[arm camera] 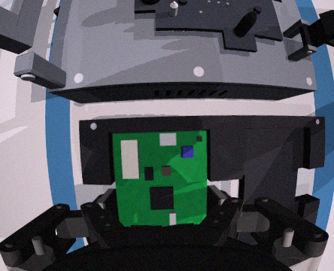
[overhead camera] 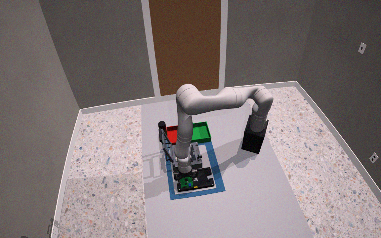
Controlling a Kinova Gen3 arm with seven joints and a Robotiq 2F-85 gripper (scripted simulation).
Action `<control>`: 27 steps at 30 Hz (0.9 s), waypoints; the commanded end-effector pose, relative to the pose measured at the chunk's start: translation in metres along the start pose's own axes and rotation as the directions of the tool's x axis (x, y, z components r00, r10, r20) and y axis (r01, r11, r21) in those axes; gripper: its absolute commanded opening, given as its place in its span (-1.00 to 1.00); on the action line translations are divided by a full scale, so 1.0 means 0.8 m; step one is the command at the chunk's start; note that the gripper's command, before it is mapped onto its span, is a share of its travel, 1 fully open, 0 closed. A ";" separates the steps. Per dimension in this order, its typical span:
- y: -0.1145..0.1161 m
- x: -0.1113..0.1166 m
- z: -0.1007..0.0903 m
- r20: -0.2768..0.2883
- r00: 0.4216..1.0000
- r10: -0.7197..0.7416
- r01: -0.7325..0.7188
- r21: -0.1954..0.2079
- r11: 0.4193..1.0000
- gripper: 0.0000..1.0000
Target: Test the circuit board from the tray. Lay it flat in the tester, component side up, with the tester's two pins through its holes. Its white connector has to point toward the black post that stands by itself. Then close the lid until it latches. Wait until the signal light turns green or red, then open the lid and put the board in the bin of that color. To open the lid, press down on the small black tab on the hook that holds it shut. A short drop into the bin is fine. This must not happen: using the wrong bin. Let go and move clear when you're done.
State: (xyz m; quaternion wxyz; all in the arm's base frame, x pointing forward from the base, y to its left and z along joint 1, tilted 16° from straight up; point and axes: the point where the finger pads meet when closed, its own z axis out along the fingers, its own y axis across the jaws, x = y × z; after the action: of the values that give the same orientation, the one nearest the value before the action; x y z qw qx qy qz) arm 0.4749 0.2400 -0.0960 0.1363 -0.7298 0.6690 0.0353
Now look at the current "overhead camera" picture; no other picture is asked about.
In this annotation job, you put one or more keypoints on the green circuit board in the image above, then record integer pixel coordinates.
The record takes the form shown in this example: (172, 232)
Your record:
(186, 182)

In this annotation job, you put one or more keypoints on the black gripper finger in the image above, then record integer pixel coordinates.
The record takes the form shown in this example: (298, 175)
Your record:
(177, 177)
(193, 175)

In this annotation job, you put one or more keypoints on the red bin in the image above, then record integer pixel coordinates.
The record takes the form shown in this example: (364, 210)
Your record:
(172, 134)

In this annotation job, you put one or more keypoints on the green open bin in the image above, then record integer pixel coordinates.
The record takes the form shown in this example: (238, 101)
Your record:
(201, 133)

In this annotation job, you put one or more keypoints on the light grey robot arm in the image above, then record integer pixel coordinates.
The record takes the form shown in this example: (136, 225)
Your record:
(191, 102)

